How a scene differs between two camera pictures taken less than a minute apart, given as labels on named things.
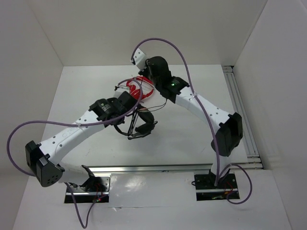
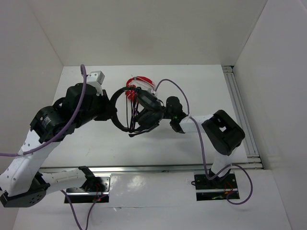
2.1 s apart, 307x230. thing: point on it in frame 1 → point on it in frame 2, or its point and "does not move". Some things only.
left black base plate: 96,190 does not move
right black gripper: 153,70 → 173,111
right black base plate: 206,190 does not move
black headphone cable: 151,108 → 132,103
